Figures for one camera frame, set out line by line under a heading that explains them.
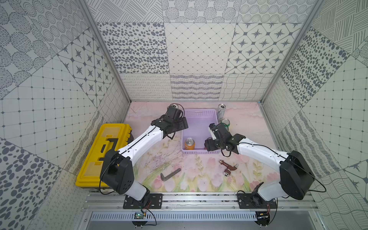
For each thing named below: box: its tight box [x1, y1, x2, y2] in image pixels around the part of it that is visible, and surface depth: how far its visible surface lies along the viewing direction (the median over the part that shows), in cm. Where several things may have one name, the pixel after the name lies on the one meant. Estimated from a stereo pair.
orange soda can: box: [184, 137, 196, 150], surface depth 86 cm
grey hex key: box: [160, 168, 182, 182], surface depth 84 cm
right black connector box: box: [253, 211, 271, 229], surface depth 73 cm
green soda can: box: [220, 118, 231, 128], surface depth 97 cm
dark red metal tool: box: [218, 159, 239, 177], surface depth 85 cm
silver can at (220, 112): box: [216, 103, 227, 119], surface depth 101 cm
